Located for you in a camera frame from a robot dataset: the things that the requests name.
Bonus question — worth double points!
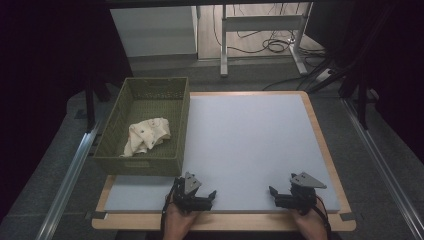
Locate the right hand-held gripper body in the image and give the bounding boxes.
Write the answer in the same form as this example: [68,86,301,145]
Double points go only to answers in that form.
[275,171,328,216]

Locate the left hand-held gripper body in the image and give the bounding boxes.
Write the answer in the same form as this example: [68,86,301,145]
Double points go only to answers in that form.
[173,171,214,215]

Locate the green woven basket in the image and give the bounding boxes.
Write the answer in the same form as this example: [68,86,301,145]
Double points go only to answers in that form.
[92,76,191,178]

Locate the cream printed cloth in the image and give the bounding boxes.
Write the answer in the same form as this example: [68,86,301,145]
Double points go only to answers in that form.
[120,117,172,158]

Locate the person's right hand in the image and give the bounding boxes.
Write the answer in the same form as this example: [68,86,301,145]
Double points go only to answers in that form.
[292,205,330,240]

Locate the black stand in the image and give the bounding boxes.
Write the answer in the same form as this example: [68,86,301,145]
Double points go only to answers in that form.
[83,78,113,133]
[339,66,378,131]

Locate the white power strip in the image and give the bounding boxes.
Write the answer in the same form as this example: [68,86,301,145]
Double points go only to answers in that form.
[314,68,334,83]

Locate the dark curtain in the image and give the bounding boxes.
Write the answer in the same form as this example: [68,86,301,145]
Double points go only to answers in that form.
[309,0,424,164]

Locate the white cabinet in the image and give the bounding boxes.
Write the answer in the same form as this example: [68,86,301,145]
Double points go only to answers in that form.
[109,5,198,58]

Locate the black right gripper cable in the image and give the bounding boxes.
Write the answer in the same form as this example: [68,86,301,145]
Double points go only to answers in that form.
[314,195,333,240]

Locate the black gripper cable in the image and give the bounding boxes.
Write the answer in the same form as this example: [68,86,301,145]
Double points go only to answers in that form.
[161,185,178,240]
[314,195,333,240]

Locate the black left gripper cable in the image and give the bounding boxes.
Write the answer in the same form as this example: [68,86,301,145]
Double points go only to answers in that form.
[161,185,178,240]

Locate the aluminium rail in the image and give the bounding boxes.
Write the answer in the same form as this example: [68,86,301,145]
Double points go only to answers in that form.
[341,98,424,240]
[34,119,104,240]

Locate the black floor cables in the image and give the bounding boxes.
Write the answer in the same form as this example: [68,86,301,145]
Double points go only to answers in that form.
[213,3,329,93]

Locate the white metal desk frame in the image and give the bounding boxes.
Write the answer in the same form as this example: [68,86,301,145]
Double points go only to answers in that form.
[219,3,314,78]

